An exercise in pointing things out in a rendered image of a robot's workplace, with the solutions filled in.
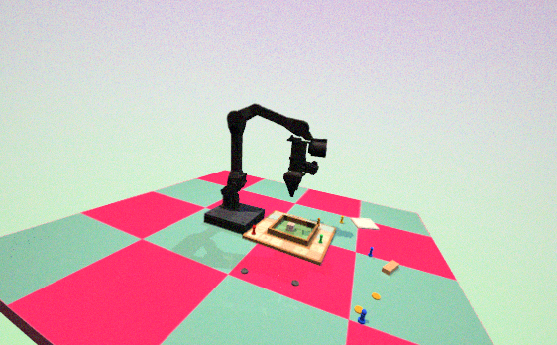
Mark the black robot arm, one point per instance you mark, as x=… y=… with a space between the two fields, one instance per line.
x=236 y=121

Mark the tan rectangular block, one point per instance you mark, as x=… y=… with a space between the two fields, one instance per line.
x=390 y=267

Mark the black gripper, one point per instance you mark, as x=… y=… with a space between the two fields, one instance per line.
x=294 y=174

